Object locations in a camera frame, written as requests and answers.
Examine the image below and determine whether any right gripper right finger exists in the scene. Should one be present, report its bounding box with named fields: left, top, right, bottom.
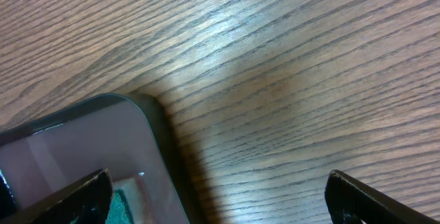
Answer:
left=324, top=170, right=438, bottom=224

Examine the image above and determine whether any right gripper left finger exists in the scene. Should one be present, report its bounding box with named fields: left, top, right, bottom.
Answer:
left=8, top=169, right=113, bottom=224

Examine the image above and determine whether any green scrub sponge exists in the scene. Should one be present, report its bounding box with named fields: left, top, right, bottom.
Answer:
left=105, top=190, right=134, bottom=224

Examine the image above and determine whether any black water basin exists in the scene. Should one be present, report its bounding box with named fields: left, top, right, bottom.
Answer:
left=1, top=93, right=206, bottom=223

